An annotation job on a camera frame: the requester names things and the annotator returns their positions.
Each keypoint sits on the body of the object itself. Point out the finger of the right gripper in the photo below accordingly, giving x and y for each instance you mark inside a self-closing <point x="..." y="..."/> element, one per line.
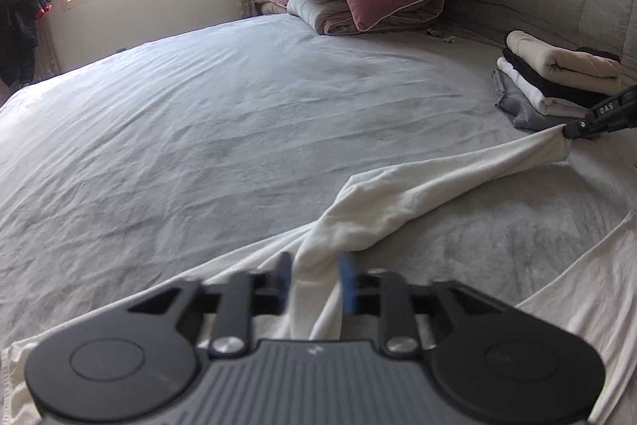
<point x="586" y="128"/>

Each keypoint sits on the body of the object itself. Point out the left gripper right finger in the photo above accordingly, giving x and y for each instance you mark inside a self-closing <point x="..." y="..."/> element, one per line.
<point x="386" y="296"/>

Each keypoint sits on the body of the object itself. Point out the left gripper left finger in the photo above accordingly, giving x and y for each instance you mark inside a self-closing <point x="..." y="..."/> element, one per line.
<point x="247" y="294"/>

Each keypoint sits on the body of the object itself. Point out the white long pants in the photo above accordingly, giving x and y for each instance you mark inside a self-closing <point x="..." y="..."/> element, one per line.
<point x="398" y="230"/>

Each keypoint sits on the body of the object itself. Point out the white folded garment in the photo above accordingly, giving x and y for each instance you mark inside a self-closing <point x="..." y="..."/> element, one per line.
<point x="545" y="106"/>

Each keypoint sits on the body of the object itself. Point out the beige folded garment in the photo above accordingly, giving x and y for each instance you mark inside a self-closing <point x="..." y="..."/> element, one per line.
<point x="580" y="70"/>

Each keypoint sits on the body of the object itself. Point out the black folded garment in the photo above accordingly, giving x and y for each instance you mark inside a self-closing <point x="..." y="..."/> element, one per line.
<point x="582" y="98"/>

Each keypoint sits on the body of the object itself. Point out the grey folded sweater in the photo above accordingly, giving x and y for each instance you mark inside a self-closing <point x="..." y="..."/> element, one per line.
<point x="518" y="109"/>

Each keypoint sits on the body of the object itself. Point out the grey bed sheet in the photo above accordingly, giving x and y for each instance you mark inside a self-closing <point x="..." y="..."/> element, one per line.
<point x="267" y="76"/>

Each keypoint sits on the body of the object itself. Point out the small brown trinket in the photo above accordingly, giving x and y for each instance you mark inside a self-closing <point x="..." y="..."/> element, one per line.
<point x="441" y="35"/>

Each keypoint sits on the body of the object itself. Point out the folded grey pink duvet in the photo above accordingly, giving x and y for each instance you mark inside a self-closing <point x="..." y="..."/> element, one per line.
<point x="333" y="17"/>

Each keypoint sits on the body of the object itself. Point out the dark hanging jacket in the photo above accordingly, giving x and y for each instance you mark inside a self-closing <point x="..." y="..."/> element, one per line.
<point x="20" y="39"/>

